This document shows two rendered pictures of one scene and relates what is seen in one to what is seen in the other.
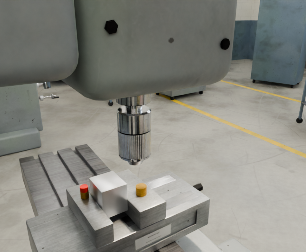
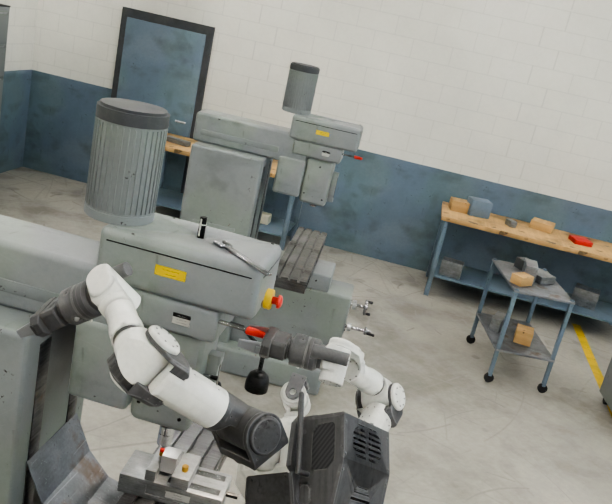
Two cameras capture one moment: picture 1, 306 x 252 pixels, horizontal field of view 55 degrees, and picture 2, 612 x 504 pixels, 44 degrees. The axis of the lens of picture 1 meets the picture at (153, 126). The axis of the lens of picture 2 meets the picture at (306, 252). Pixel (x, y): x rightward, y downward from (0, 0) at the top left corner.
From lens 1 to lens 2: 214 cm
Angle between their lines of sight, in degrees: 36
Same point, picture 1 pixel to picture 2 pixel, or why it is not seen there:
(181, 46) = (161, 413)
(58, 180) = (184, 441)
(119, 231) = (161, 480)
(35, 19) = (116, 396)
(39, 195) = not seen: hidden behind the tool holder
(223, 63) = (178, 425)
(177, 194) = (210, 487)
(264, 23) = not seen: outside the picture
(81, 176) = (199, 448)
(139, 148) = (161, 440)
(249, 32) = not seen: outside the picture
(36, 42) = (115, 400)
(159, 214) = (182, 485)
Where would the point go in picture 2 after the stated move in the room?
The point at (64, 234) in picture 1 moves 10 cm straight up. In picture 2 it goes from (141, 465) to (145, 440)
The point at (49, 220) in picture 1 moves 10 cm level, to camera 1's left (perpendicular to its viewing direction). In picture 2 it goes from (143, 456) to (125, 441)
